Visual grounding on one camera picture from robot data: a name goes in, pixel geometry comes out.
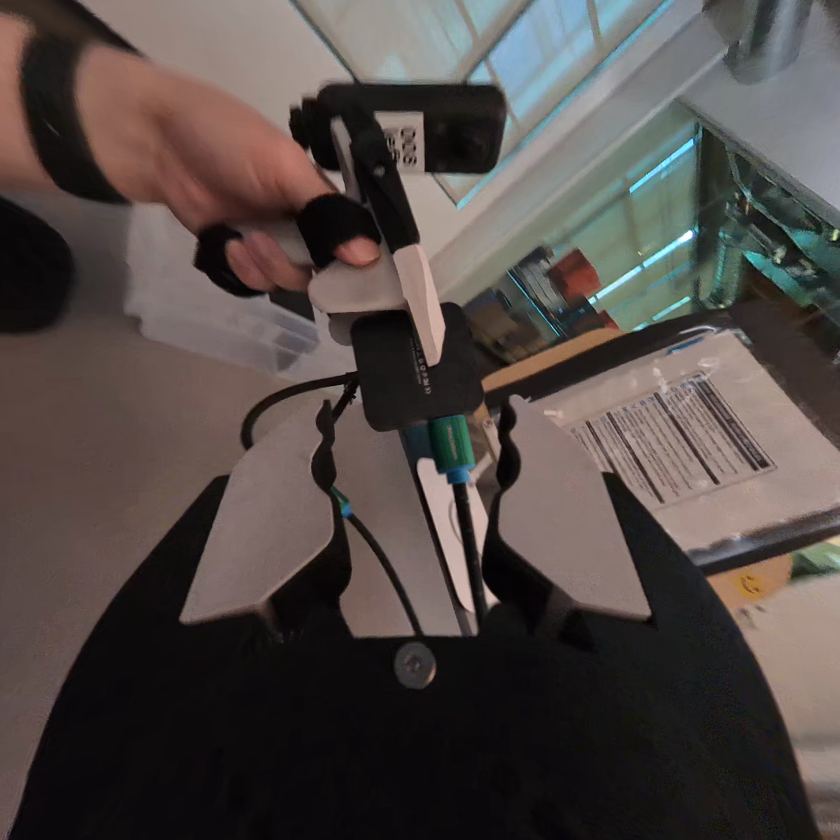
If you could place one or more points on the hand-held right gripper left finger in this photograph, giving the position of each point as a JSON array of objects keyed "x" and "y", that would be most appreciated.
[{"x": 269, "y": 525}]

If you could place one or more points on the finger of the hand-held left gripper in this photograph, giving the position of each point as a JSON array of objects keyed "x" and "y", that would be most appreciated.
[
  {"x": 361, "y": 289},
  {"x": 423, "y": 308}
]

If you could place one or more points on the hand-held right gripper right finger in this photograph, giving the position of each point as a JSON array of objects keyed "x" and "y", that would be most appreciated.
[{"x": 571, "y": 525}]

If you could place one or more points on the black hdmi adapter hub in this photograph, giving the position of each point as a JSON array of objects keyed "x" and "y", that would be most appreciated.
[{"x": 394, "y": 380}]

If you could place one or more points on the clear plastic bin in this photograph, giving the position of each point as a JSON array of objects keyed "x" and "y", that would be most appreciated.
[{"x": 197, "y": 315}]

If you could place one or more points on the person's left hand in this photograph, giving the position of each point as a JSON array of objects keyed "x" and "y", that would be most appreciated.
[{"x": 197, "y": 151}]

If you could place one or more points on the large paned window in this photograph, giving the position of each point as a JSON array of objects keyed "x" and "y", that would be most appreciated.
[{"x": 558, "y": 39}]

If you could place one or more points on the laminated instruction sheet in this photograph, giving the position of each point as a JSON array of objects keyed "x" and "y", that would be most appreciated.
[{"x": 689, "y": 426}]

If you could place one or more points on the red storage crate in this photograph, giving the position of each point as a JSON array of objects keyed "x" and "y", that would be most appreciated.
[{"x": 574, "y": 269}]

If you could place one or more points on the glass partition window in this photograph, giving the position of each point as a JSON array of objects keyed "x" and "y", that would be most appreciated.
[{"x": 623, "y": 210}]

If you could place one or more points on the black wrist band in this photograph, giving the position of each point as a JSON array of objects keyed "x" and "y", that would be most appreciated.
[{"x": 59, "y": 118}]

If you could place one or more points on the silver ceiling duct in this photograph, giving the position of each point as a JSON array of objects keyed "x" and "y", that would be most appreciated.
[{"x": 761, "y": 33}]

